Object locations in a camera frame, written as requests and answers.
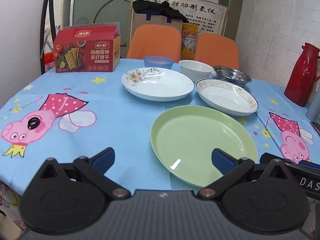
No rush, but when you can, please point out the white ceramic bowl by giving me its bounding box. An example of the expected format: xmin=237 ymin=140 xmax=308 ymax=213
xmin=179 ymin=60 xmax=214 ymax=82

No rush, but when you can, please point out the blue translucent plastic bowl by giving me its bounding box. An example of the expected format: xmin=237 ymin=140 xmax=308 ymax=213
xmin=143 ymin=56 xmax=174 ymax=69

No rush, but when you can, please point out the light green plastic plate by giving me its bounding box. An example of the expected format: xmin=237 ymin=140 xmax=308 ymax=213
xmin=150 ymin=106 xmax=258 ymax=187

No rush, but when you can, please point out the blue cartoon pig tablecloth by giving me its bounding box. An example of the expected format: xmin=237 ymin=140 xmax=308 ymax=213
xmin=1 ymin=59 xmax=319 ymax=194

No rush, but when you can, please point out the grey cylindrical bottle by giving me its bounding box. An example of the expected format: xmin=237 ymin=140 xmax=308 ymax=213
xmin=306 ymin=88 xmax=320 ymax=121

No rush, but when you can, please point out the white gold-rimmed plate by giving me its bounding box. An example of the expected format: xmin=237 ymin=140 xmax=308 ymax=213
xmin=195 ymin=79 xmax=259 ymax=116

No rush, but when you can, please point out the stainless steel bowl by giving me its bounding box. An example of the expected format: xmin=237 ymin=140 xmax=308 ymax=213
xmin=214 ymin=66 xmax=252 ymax=88

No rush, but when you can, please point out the white floral ceramic plate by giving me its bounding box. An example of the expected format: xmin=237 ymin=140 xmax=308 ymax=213
xmin=121 ymin=67 xmax=194 ymax=102

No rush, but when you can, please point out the red thermos jug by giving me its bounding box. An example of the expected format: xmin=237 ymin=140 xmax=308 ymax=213
xmin=284 ymin=42 xmax=319 ymax=107

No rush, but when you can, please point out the right orange chair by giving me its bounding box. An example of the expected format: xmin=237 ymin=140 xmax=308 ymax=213
xmin=194 ymin=33 xmax=240 ymax=70

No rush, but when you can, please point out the orange chair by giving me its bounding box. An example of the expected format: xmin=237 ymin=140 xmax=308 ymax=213
xmin=127 ymin=24 xmax=182 ymax=63
xmin=194 ymin=33 xmax=240 ymax=70

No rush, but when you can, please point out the red cracker box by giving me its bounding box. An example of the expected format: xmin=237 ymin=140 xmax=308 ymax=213
xmin=53 ymin=22 xmax=121 ymax=73

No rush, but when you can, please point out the yellow snack package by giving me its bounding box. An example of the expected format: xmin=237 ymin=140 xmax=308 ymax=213
xmin=181 ymin=23 xmax=200 ymax=60

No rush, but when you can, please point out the left orange chair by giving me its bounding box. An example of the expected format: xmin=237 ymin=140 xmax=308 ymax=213
xmin=127 ymin=24 xmax=182 ymax=63

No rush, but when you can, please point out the white poster with chinese text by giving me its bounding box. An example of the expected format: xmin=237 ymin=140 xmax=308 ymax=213
xmin=144 ymin=0 xmax=229 ymax=35

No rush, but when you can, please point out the glass door with cartoon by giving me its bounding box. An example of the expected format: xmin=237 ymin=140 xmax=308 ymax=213
xmin=69 ymin=0 xmax=131 ymax=47

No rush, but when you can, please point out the black cloth on bag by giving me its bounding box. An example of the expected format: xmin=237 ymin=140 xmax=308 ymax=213
xmin=132 ymin=0 xmax=189 ymax=23

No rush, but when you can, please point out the black metal stand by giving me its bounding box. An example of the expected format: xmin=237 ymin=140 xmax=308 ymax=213
xmin=40 ymin=0 xmax=56 ymax=74

